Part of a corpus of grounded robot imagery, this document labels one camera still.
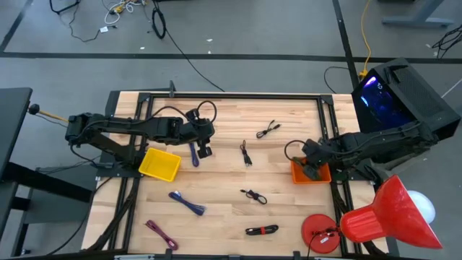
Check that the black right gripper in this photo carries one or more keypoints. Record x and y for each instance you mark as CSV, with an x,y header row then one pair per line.
x,y
321,154

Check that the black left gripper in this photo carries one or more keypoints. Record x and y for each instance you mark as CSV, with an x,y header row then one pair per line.
x,y
200,131

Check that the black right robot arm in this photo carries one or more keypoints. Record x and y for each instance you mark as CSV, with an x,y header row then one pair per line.
x,y
368,142

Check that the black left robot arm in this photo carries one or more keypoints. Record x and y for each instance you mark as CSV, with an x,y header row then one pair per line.
x,y
119,124

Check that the orange plastic bin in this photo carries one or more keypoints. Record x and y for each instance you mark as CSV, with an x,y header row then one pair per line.
x,y
301,177

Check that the yellow plastic bin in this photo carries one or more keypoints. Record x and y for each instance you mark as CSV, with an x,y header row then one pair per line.
x,y
159,164

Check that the red round lamp base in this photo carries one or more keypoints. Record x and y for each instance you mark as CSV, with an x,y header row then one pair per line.
x,y
314,227

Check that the red desk lamp shade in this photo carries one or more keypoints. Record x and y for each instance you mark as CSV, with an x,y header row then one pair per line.
x,y
390,216

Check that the white lamp bulb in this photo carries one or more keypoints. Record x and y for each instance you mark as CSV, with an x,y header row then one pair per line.
x,y
424,206

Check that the black computer case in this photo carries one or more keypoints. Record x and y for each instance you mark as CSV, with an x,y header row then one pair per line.
x,y
415,94

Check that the yellow stick with black knob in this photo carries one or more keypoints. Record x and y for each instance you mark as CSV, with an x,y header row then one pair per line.
x,y
34,109

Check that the grey desk leg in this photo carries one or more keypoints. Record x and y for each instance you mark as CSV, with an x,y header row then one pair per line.
x,y
418,21

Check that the black desk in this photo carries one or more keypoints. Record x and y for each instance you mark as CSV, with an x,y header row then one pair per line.
x,y
12,119

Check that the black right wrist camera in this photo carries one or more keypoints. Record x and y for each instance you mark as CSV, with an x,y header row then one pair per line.
x,y
312,147

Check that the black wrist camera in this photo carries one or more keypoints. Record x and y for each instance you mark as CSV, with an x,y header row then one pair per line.
x,y
193,115
312,147

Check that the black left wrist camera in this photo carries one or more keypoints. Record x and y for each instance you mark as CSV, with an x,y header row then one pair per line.
x,y
193,115

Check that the black aluminium table frame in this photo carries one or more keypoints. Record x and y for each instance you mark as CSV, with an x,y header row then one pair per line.
x,y
234,96

